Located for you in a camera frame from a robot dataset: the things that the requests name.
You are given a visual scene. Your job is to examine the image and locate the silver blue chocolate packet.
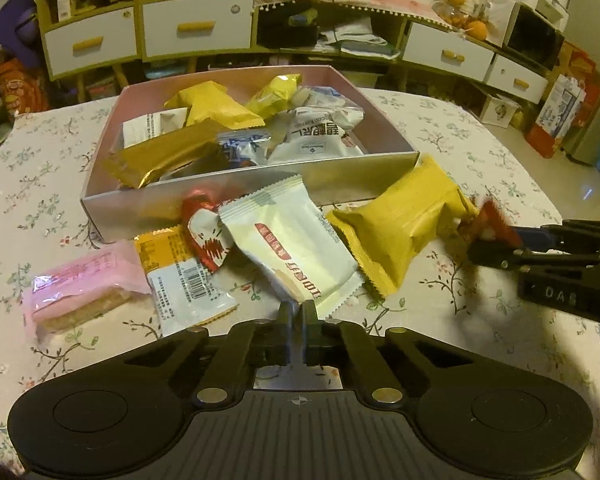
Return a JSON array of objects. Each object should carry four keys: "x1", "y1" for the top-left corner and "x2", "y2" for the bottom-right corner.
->
[{"x1": 217, "y1": 127, "x2": 274, "y2": 169}]

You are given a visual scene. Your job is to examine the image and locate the colourful printed carton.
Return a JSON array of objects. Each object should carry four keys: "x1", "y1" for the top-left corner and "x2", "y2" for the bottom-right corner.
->
[{"x1": 524, "y1": 42, "x2": 599, "y2": 159}]

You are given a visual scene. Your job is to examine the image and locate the purple hat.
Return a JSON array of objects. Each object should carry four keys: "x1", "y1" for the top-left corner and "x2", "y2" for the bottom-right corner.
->
[{"x1": 0, "y1": 0, "x2": 44, "y2": 61}]

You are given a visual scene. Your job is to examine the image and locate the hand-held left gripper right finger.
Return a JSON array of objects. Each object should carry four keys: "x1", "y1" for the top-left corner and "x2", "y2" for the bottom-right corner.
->
[{"x1": 303, "y1": 300, "x2": 485, "y2": 407}]

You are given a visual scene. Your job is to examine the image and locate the golden yellow snack packet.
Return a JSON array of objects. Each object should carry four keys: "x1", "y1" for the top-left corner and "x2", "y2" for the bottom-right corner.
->
[
  {"x1": 325, "y1": 154, "x2": 479, "y2": 296},
  {"x1": 163, "y1": 81, "x2": 266, "y2": 130}
]

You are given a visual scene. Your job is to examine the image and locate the small white printed packet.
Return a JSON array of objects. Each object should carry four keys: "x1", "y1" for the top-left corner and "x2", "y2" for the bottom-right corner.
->
[{"x1": 122, "y1": 107, "x2": 189, "y2": 149}]

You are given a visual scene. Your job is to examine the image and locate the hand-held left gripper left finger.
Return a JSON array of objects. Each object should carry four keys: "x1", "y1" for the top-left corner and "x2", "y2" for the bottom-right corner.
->
[{"x1": 116, "y1": 301, "x2": 294, "y2": 407}]

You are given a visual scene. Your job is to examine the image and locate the yellow cabinet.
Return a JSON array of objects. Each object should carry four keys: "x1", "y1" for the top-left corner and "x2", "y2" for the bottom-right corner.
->
[{"x1": 34, "y1": 0, "x2": 566, "y2": 106}]

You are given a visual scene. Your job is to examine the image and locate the lime yellow snack packet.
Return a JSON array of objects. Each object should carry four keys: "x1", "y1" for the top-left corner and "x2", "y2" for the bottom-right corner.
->
[{"x1": 244, "y1": 73, "x2": 304, "y2": 119}]

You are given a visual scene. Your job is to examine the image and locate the stack of papers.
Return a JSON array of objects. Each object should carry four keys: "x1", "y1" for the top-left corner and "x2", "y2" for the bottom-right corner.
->
[{"x1": 319, "y1": 16, "x2": 402, "y2": 59}]

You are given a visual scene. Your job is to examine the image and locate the gold foil packet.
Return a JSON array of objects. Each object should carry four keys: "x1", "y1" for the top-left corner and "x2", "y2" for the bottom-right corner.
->
[{"x1": 103, "y1": 119, "x2": 231, "y2": 190}]

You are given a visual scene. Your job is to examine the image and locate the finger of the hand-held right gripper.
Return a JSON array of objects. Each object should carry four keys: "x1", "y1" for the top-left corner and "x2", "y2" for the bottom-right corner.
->
[
  {"x1": 467, "y1": 239, "x2": 600, "y2": 274},
  {"x1": 509, "y1": 219, "x2": 600, "y2": 254}
]

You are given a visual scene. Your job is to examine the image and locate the pink cardboard box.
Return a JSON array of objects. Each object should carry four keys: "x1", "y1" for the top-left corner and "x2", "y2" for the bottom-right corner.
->
[{"x1": 80, "y1": 63, "x2": 421, "y2": 247}]

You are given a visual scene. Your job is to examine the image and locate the red printed bag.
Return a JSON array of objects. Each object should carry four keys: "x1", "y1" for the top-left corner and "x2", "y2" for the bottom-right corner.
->
[{"x1": 0, "y1": 57, "x2": 49, "y2": 114}]

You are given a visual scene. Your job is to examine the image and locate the white packet black print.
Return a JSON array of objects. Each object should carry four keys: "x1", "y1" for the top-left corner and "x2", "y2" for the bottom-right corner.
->
[{"x1": 267, "y1": 106, "x2": 367, "y2": 164}]

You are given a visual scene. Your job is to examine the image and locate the black microwave oven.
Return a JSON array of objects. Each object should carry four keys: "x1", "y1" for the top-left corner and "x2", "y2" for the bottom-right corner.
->
[{"x1": 504, "y1": 2, "x2": 566, "y2": 69}]

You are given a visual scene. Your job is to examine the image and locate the bunch of oranges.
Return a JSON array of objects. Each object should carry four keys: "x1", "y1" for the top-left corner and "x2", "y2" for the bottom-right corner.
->
[{"x1": 433, "y1": 0, "x2": 489, "y2": 42}]

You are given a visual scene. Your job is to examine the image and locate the cream white snack packet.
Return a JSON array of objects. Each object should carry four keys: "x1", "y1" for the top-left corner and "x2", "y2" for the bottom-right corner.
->
[{"x1": 218, "y1": 174, "x2": 365, "y2": 320}]

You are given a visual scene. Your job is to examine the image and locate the orange white barcode packet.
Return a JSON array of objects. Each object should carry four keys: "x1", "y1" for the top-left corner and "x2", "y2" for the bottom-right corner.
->
[{"x1": 133, "y1": 224, "x2": 239, "y2": 339}]

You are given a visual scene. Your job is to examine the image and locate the white drawer yellow handle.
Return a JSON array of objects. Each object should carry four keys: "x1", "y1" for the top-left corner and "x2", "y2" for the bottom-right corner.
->
[
  {"x1": 42, "y1": 7, "x2": 139, "y2": 81},
  {"x1": 487, "y1": 53, "x2": 549, "y2": 104},
  {"x1": 402, "y1": 19, "x2": 496, "y2": 82},
  {"x1": 139, "y1": 0, "x2": 255, "y2": 59}
]

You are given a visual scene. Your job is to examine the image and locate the pink cereal bar packet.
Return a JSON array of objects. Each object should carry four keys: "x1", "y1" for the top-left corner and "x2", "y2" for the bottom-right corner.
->
[{"x1": 21, "y1": 239, "x2": 154, "y2": 344}]

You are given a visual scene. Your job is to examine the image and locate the red white candy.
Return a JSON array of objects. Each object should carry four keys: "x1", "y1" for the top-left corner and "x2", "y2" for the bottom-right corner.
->
[
  {"x1": 181, "y1": 187, "x2": 236, "y2": 274},
  {"x1": 457, "y1": 198, "x2": 519, "y2": 249}
]

